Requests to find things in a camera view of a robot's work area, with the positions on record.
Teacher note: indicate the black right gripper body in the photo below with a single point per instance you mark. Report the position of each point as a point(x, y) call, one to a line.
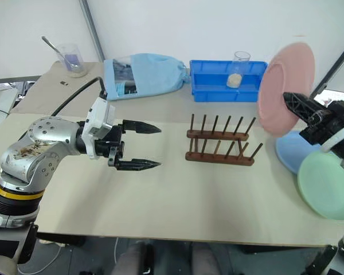
point(331, 120)

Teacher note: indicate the light blue cloth bag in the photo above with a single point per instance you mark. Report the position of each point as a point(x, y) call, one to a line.
point(157, 76)

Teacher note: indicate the wooden dish rack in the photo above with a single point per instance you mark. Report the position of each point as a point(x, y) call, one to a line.
point(218, 157)

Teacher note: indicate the metal spoon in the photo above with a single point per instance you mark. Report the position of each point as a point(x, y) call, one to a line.
point(56, 48)

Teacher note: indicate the green plate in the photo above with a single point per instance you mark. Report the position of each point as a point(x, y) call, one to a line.
point(326, 186)

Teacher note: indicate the pink plate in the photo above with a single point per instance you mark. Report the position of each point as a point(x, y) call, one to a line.
point(281, 86)

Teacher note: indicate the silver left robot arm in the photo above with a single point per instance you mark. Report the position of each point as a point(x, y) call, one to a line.
point(25, 160)

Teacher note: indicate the blue plate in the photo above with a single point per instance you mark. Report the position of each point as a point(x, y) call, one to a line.
point(289, 151)

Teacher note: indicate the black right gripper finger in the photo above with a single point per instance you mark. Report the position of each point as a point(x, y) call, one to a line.
point(299, 106)

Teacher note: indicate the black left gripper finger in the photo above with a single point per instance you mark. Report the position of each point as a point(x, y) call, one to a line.
point(140, 127)
point(137, 165)

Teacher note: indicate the clear glass cup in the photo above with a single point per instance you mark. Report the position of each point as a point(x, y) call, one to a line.
point(242, 64)

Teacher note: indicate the clear glass beaker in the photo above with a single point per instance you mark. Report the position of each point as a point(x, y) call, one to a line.
point(74, 61)

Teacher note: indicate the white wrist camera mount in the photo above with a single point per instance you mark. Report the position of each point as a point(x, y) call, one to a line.
point(99, 118)
point(336, 139)

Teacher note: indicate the beige granules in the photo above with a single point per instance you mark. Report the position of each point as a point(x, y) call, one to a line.
point(234, 80)

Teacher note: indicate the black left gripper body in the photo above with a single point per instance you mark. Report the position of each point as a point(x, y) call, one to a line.
point(107, 143)

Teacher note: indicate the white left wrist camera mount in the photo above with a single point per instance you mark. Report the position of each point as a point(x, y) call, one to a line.
point(99, 118)

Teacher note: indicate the blue plastic bin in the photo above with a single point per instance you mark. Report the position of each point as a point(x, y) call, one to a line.
point(209, 83)

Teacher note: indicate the grey metal frame post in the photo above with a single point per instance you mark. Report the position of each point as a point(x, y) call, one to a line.
point(335, 66)
point(95, 31)

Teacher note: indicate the grey side desk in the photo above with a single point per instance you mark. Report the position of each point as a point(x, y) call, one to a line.
point(5, 103)

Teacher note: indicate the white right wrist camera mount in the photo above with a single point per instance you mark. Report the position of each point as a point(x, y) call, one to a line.
point(336, 139)

